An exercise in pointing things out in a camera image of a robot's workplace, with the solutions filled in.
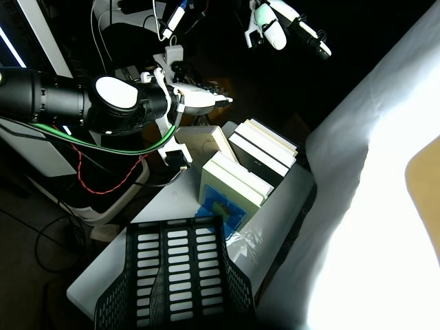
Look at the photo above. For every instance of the cream cover book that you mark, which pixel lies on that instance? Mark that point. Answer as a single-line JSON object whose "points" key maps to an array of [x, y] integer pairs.
{"points": [[203, 139]]}

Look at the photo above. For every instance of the white usb adapter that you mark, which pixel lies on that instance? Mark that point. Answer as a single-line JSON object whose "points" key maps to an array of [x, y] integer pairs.
{"points": [[175, 19]]}

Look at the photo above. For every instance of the black power plug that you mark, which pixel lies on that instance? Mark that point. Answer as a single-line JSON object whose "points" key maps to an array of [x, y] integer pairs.
{"points": [[180, 65]]}

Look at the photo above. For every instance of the white charger adapter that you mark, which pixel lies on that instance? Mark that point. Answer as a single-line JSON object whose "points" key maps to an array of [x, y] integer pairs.
{"points": [[174, 51]]}

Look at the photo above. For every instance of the cream yellow spine book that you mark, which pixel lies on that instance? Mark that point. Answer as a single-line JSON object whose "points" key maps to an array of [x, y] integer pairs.
{"points": [[275, 132]]}

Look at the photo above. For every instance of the white power strip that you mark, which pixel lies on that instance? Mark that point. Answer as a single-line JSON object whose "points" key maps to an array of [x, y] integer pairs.
{"points": [[159, 60]]}

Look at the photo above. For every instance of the white spine book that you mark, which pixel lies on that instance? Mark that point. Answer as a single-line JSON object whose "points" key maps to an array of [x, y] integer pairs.
{"points": [[268, 146]]}

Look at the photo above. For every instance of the black Let It Be book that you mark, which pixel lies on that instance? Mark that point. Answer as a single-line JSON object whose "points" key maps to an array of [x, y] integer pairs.
{"points": [[264, 172]]}

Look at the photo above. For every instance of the black silver power supply box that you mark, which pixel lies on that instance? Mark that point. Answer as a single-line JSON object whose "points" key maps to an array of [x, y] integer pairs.
{"points": [[127, 73]]}

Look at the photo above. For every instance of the white curved robot body shell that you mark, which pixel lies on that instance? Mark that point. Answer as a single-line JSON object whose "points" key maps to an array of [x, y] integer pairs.
{"points": [[110, 19]]}

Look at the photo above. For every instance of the white backdrop cloth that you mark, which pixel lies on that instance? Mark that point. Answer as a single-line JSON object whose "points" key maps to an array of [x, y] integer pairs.
{"points": [[343, 172]]}

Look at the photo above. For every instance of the pale green book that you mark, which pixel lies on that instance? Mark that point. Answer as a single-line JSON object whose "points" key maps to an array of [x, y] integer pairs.
{"points": [[237, 187]]}

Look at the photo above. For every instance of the blue metal bookend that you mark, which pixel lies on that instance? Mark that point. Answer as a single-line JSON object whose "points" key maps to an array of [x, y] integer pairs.
{"points": [[207, 197]]}

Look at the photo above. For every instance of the clear plastic film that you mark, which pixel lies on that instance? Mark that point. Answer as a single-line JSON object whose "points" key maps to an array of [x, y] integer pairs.
{"points": [[245, 244]]}

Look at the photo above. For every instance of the white panel with light strip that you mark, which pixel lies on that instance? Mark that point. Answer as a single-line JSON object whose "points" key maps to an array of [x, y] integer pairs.
{"points": [[44, 34]]}

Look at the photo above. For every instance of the tan rounded board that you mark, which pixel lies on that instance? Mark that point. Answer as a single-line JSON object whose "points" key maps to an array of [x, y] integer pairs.
{"points": [[424, 192]]}

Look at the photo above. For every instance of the white rounded floor unit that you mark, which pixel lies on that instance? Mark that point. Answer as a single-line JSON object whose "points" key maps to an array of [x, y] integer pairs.
{"points": [[113, 209]]}

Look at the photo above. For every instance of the black three-slot file tray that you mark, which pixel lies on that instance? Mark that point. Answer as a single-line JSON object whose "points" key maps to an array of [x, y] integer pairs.
{"points": [[161, 261]]}

